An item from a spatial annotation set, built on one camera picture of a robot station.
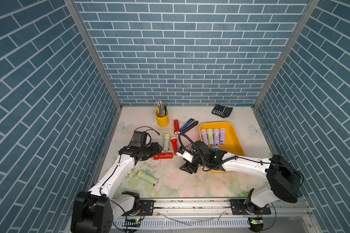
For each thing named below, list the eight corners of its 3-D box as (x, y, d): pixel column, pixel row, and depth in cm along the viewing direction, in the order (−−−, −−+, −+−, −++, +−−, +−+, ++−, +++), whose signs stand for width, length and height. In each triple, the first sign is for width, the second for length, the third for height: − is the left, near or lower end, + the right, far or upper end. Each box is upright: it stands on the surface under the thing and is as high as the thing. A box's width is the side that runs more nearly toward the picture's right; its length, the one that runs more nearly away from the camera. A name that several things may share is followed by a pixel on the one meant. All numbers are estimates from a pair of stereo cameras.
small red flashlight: (174, 134, 104) (174, 132, 102) (173, 122, 112) (173, 119, 110) (180, 134, 105) (180, 132, 103) (178, 121, 113) (178, 119, 111)
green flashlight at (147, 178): (137, 178, 86) (135, 175, 83) (141, 172, 88) (139, 169, 85) (155, 187, 82) (154, 185, 79) (158, 180, 85) (158, 178, 82)
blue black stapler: (178, 131, 107) (178, 129, 105) (191, 119, 114) (191, 117, 113) (185, 135, 104) (185, 134, 102) (197, 123, 112) (198, 121, 110)
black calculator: (211, 112, 119) (211, 110, 117) (217, 104, 125) (217, 102, 124) (227, 119, 114) (228, 117, 112) (232, 110, 121) (233, 108, 119)
